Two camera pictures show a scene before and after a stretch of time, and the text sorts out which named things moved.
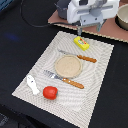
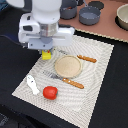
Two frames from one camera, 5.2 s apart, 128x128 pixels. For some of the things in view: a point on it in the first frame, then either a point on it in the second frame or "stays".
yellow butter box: (81, 43) to (46, 55)
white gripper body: (92, 12) to (42, 36)
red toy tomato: (50, 92) stays
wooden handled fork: (66, 80) stays
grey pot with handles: (62, 7) stays
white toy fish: (31, 82) stays
